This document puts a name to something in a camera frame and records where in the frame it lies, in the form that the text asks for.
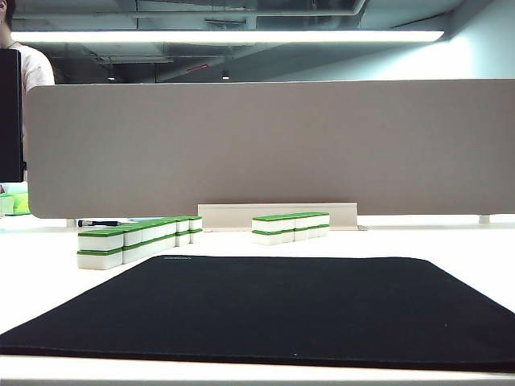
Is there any dark pen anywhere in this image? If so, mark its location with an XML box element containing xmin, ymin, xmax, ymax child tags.
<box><xmin>76</xmin><ymin>218</ymin><xmax>122</xmax><ymax>228</ymax></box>

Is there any black mouse mat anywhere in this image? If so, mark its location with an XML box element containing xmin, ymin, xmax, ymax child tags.
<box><xmin>0</xmin><ymin>255</ymin><xmax>515</xmax><ymax>374</ymax></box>

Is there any long ceiling light strip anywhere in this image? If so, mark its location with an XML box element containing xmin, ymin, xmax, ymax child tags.
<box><xmin>10</xmin><ymin>30</ymin><xmax>446</xmax><ymax>43</ymax></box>

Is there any black monitor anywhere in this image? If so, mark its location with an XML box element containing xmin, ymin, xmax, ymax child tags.
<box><xmin>0</xmin><ymin>47</ymin><xmax>24</xmax><ymax>183</ymax></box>

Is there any lime green object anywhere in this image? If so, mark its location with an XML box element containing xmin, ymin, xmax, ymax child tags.
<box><xmin>13</xmin><ymin>191</ymin><xmax>30</xmax><ymax>216</ymax></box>

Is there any taupe desk divider panel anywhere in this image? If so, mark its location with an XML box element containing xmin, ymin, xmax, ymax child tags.
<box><xmin>24</xmin><ymin>78</ymin><xmax>515</xmax><ymax>220</ymax></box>

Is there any person in white shirt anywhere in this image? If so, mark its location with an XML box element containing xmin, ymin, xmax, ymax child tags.
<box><xmin>0</xmin><ymin>0</ymin><xmax>56</xmax><ymax>94</ymax></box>

